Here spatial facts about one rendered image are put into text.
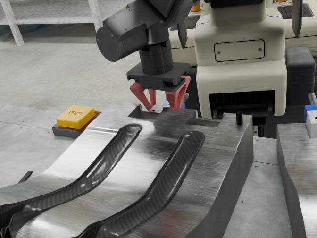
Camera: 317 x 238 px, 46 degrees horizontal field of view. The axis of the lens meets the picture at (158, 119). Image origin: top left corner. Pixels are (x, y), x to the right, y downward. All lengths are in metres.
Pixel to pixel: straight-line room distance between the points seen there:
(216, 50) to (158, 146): 0.46
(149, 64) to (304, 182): 0.32
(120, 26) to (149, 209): 0.27
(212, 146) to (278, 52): 0.48
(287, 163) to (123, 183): 0.23
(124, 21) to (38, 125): 0.40
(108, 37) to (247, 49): 0.46
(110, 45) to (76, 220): 0.28
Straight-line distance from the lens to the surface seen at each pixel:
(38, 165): 0.76
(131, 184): 0.51
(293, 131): 0.62
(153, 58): 0.65
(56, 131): 0.82
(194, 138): 0.56
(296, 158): 0.57
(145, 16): 0.60
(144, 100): 0.70
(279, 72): 0.95
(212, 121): 0.62
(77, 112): 0.82
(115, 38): 0.58
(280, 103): 1.00
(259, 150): 0.67
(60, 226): 0.41
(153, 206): 0.47
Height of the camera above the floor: 1.21
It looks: 31 degrees down
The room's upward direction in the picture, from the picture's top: 11 degrees counter-clockwise
